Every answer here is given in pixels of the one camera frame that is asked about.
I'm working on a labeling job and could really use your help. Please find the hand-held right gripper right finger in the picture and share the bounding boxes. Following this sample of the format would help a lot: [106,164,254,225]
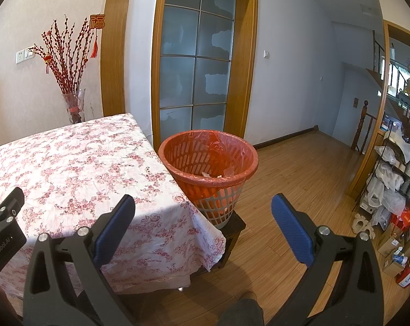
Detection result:
[271,193,385,326]

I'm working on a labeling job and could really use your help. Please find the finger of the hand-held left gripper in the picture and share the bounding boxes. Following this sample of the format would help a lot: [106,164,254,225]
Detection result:
[0,187,25,233]

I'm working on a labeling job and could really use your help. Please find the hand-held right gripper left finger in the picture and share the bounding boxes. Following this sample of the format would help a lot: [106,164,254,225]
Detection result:
[23,193,136,326]

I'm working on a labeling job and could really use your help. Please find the wastebasket with orange liner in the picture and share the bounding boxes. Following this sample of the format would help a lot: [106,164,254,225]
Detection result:
[158,130,260,229]

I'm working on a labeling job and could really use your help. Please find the dark wooden stool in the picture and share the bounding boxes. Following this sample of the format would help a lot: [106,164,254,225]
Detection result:
[195,211,246,272]

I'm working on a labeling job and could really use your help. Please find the beige plush slipper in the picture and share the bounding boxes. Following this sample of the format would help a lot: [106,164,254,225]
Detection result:
[352,214,366,235]
[361,222,377,243]

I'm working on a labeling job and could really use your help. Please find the floral tablecloth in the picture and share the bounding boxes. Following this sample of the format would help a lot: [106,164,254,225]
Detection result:
[0,113,226,294]

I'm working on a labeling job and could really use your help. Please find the person's leg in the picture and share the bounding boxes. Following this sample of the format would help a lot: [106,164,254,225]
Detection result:
[218,290,265,326]

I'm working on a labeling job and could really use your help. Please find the pile of white plastic bags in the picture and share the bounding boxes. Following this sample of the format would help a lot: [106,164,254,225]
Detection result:
[366,136,410,225]

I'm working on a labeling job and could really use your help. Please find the red bag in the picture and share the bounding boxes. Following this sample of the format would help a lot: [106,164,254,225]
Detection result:
[391,207,410,235]

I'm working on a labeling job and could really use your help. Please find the glass vase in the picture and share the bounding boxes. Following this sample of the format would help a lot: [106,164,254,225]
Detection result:
[62,88,87,124]

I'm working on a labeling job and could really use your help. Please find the red and white box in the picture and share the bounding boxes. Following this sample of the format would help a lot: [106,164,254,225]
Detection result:
[395,261,410,289]

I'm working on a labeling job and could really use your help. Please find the wooden stair railing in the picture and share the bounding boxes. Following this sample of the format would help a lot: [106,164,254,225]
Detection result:
[351,100,378,155]

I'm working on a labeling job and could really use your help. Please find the red berry branches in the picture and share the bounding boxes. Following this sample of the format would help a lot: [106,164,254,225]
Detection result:
[27,15,97,94]

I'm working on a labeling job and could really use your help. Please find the frosted glass door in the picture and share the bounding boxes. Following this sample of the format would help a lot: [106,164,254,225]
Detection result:
[159,0,237,140]

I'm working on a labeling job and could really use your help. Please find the red hanging ornament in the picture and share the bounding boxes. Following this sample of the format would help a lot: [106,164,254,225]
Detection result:
[90,14,106,58]

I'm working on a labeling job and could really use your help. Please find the wooden room divider frame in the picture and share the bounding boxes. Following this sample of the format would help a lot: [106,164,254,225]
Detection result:
[347,20,410,199]

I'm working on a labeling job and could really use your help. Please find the wooden door frame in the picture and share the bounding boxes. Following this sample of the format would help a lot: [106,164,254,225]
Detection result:
[151,0,259,150]

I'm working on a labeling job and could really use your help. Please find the wooden wall trim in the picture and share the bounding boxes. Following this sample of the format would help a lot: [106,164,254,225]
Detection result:
[100,0,135,118]

